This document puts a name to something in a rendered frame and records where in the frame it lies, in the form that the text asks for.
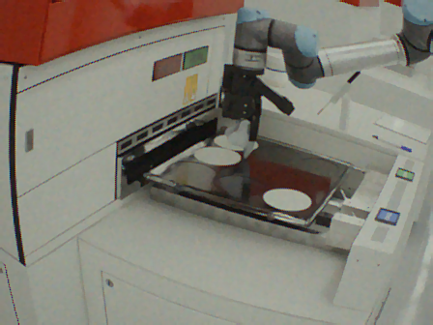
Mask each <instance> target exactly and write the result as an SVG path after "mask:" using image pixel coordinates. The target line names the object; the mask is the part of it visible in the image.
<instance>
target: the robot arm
mask: <svg viewBox="0 0 433 325"><path fill-rule="evenodd" d="M402 14H403V17H402V18H403V20H402V21H403V23H402V24H403V25H402V27H403V28H402V30H401V31H400V32H399V33H397V34H395V33H394V34H392V35H391V37H390V38H388V39H387V38H385V39H382V40H381V39H380V40H373V41H372V40H371V41H367V42H366V41H364V42H360V43H353V44H352V43H350V44H340V45H335V46H330V47H328V46H327V47H321V48H320V46H319V45H320V41H319V39H320V35H319V34H318V32H317V31H316V30H315V29H311V28H307V27H305V26H303V25H300V24H294V23H288V22H284V21H281V20H277V19H273V18H271V17H270V13H269V12H268V11H267V10H264V9H260V8H252V7H243V8H239V9H238V16H237V20H236V21H235V24H236V25H235V30H236V33H235V40H234V46H233V52H232V63H233V64H224V70H223V78H222V86H220V91H219V101H218V108H222V112H221V115H222V118H230V119H231V120H237V122H236V125H235V126H233V127H229V128H227V129H225V132H224V134H225V136H226V137H227V141H228V142H229V143H232V144H236V145H239V146H242V147H244V159H246V158H247V157H248V156H249V154H250V153H251V152H252V149H253V147H254V143H255V141H256V137H257V134H258V130H259V124H260V117H261V114H262V109H261V106H262V99H261V97H262V96H263V97H265V98H266V99H267V100H269V101H270V102H271V103H273V104H274V105H275V106H276V108H277V109H278V110H279V111H281V112H282V113H284V114H287V115H290V114H291V113H293V112H294V110H295V109H296V108H295V107H294V106H293V103H292V101H291V100H290V99H289V98H287V97H285V96H282V95H280V94H279V93H278V92H277V91H275V89H274V88H272V87H271V86H270V85H269V84H267V83H266V82H265V81H263V80H262V79H261V78H260V77H258V76H259V75H263V74H265V69H264V68H265V67H266V62H267V56H266V55H267V50H268V47H271V48H276V49H281V52H282V55H283V61H284V66H285V72H286V73H287V76H288V79H289V81H290V82H291V84H292V85H293V86H295V87H297V88H300V89H306V90H307V89H309V88H311V87H312V86H314V85H315V82H316V80H317V79H318V78H320V79H321V78H322V77H329V76H334V75H340V74H346V73H347V74H348V73H350V72H352V73H353V72H358V71H363V70H368V69H369V70H370V69H372V68H373V69H375V68H379V67H385V66H389V65H395V64H401V65H402V66H403V67H404V66H405V67H407V66H411V65H415V64H417V63H420V62H422V61H424V60H426V59H427V58H429V57H430V55H432V54H433V3H432V2H431V1H429V0H404V2H403V9H402ZM244 76H245V77H244ZM221 92H223V94H224V97H223V102H222V103H220V100H221Z"/></svg>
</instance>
